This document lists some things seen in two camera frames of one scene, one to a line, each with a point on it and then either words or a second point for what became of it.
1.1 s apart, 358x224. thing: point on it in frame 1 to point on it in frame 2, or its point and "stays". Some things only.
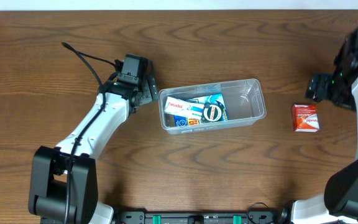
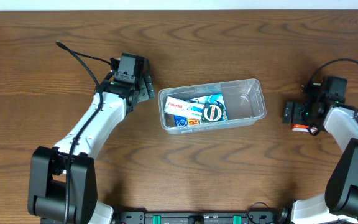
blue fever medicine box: x=180 y=121 stays
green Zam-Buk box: x=212 y=112 stays
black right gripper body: x=326 y=89 to x=299 y=112
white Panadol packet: x=183 y=108 stays
